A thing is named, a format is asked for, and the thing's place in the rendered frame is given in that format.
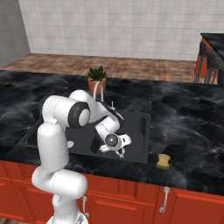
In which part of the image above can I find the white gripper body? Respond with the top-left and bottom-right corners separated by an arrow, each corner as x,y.
98,143 -> 127,158

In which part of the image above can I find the black kitchen sink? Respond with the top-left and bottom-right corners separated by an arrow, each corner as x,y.
17,108 -> 151,165

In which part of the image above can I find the yellow sponge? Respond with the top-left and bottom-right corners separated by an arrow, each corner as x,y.
155,153 -> 172,171

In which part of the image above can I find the silver sink tap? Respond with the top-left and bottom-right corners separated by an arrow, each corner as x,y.
92,80 -> 116,111

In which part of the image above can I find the red cupboard door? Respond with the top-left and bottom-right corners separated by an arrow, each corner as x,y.
76,173 -> 160,224
157,186 -> 224,224
0,160 -> 55,224

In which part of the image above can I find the green plant in orange pot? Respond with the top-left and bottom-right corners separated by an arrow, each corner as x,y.
86,65 -> 109,96

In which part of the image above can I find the dark stool with grey legs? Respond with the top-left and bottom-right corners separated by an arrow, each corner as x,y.
205,49 -> 223,86

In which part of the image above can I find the silver cupboard handle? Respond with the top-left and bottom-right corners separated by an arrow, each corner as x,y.
80,195 -> 90,219
158,186 -> 171,214

